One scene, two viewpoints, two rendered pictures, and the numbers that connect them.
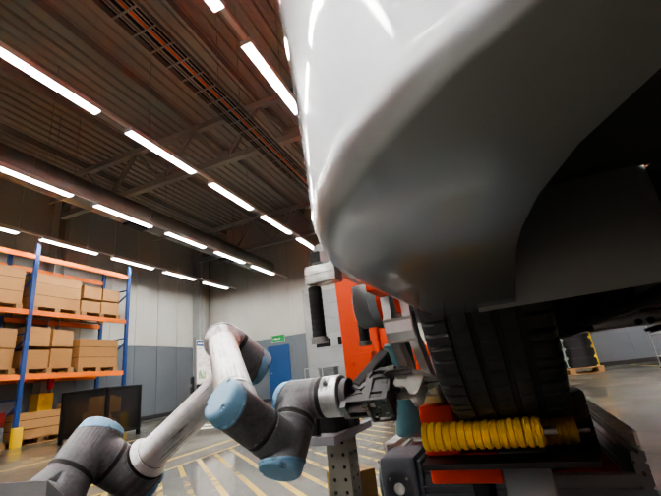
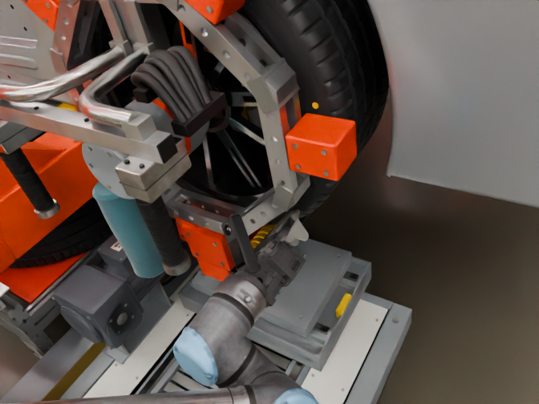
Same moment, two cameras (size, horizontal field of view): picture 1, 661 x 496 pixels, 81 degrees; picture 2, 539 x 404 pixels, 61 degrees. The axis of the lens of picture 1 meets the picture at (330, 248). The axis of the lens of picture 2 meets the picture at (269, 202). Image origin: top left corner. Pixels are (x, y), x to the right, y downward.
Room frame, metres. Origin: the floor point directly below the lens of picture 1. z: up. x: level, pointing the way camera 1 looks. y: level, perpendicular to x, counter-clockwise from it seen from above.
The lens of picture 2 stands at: (0.71, 0.50, 1.28)
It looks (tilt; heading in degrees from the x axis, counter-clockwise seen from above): 41 degrees down; 287
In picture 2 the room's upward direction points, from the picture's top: 12 degrees counter-clockwise
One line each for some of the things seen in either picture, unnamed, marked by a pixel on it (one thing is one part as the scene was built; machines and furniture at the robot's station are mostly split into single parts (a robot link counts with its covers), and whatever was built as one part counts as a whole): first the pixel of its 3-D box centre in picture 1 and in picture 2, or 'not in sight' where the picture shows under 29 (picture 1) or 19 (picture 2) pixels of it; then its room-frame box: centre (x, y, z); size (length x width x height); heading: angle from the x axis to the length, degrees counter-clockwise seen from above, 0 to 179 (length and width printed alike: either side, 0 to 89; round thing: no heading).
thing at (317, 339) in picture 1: (317, 313); (162, 231); (1.01, 0.06, 0.83); 0.04 x 0.04 x 0.16
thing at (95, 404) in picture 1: (100, 413); not in sight; (8.41, 5.10, 0.48); 1.27 x 0.88 x 0.97; 71
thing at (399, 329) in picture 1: (417, 295); (174, 118); (1.08, -0.23, 0.85); 0.54 x 0.07 x 0.54; 157
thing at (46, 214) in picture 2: (362, 322); (29, 180); (1.32, -0.08, 0.83); 0.04 x 0.04 x 0.16
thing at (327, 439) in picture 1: (336, 432); not in sight; (1.83, 0.07, 0.44); 0.43 x 0.17 x 0.03; 157
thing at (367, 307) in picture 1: (393, 300); (149, 138); (1.10, -0.16, 0.85); 0.21 x 0.14 x 0.14; 67
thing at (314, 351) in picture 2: not in sight; (275, 285); (1.01, -0.38, 0.13); 0.50 x 0.36 x 0.10; 157
